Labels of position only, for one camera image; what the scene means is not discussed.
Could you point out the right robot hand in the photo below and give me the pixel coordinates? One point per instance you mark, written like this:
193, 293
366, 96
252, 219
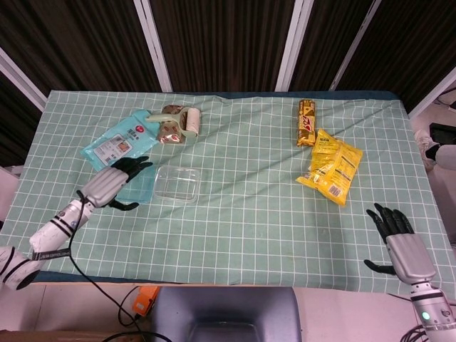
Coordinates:
409, 253

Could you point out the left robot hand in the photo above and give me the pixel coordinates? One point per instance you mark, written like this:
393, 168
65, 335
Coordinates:
105, 187

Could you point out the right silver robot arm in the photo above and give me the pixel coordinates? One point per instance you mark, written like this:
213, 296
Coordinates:
432, 310

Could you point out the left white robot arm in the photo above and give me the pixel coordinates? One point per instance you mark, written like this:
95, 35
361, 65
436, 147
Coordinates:
50, 237

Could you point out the clear plastic container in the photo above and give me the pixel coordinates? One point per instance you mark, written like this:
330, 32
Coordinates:
176, 183

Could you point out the light blue wet wipes pack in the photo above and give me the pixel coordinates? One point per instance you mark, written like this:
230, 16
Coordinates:
114, 140

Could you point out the shiny brown snack packet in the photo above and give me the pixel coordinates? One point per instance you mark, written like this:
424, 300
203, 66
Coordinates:
170, 134

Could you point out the white sneaker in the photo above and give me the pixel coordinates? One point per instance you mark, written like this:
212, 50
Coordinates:
424, 146

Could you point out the pale green lint roller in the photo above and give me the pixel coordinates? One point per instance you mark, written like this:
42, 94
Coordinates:
192, 121

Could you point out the yellow snack bag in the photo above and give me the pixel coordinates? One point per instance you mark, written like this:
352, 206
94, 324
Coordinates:
333, 167

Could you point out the orange device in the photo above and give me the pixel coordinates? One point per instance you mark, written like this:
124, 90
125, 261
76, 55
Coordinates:
144, 301

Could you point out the black case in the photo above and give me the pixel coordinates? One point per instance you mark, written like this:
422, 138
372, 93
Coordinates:
443, 132

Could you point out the green checked tablecloth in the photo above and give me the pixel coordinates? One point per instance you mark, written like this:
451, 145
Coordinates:
249, 221

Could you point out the golden biscuit pack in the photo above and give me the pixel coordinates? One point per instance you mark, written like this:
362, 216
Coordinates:
306, 123

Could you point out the white partition frame post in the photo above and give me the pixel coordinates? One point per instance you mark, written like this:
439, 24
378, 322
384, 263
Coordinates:
294, 46
154, 46
432, 94
21, 78
354, 46

